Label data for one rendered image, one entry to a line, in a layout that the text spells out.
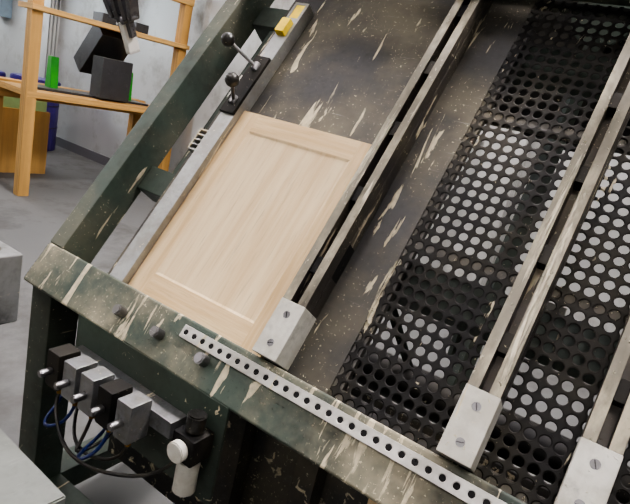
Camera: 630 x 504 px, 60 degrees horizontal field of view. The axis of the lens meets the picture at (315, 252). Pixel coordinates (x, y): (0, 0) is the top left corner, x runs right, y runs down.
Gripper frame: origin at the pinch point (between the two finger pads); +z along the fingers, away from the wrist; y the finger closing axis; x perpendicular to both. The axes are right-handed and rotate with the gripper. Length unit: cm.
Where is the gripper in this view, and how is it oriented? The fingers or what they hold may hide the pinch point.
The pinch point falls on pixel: (129, 37)
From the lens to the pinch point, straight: 139.6
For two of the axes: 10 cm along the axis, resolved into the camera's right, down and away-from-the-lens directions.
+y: -8.3, -3.0, 4.7
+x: -5.6, 5.3, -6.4
